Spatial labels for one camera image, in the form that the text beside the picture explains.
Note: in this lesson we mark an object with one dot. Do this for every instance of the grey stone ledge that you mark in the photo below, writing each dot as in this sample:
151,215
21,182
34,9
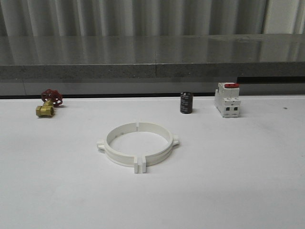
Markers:
210,58

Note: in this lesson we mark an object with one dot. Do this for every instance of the brass valve red handwheel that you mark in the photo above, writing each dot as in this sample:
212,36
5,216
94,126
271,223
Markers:
51,98

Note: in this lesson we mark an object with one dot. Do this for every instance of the white circuit breaker red switch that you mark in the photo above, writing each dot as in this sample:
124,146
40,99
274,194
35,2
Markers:
227,99

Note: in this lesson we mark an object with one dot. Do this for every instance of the black cylindrical capacitor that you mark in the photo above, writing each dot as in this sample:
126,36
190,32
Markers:
186,103

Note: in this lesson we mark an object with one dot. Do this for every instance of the white half pipe clamp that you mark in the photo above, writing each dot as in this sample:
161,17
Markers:
159,156
118,157

